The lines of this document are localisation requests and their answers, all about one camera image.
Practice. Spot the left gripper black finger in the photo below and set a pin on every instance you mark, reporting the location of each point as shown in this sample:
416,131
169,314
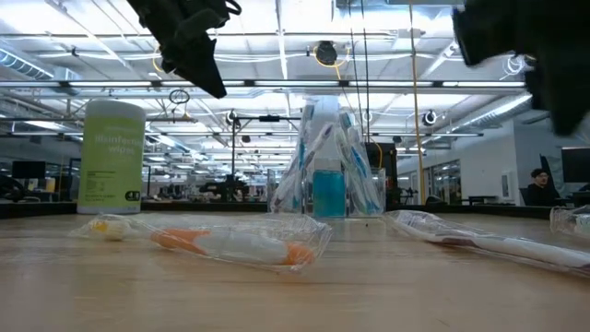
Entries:
203,64
168,60

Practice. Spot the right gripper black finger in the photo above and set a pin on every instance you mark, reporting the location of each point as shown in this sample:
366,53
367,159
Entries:
567,92

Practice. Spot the green white toothbrush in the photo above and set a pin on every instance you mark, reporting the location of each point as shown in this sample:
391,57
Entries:
352,134
571,223

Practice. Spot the purple white toothbrush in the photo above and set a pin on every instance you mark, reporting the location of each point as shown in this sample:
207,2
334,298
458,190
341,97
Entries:
325,133
530,251

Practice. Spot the orange white toothbrush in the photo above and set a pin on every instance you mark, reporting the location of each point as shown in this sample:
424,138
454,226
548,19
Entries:
239,246

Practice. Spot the long ceiling light bar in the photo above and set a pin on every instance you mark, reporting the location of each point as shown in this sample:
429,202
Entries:
295,84

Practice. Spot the person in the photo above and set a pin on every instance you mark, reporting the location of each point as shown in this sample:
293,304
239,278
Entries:
539,193

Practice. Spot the green disinfecting wipes canister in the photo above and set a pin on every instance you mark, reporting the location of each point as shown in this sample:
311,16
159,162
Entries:
110,157

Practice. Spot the black background robot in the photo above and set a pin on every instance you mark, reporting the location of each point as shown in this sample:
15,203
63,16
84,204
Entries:
226,189

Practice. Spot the clear acrylic organizer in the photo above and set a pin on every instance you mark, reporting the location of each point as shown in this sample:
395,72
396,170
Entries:
308,207

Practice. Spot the black desk monitor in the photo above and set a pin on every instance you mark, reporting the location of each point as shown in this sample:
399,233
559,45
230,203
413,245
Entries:
28,169

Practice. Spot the black cabinet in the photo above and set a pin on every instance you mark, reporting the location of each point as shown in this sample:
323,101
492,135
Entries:
389,161

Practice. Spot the silver ceiling air duct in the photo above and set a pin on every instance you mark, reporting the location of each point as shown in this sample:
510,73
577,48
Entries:
502,110
23,64

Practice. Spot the black wall monitor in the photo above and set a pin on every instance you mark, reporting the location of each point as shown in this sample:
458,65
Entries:
576,165

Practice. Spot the black metal stand frame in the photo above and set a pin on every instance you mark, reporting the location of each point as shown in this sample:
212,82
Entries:
233,152

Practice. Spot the black aluminium table frame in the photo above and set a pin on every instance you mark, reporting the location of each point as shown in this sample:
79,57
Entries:
184,206

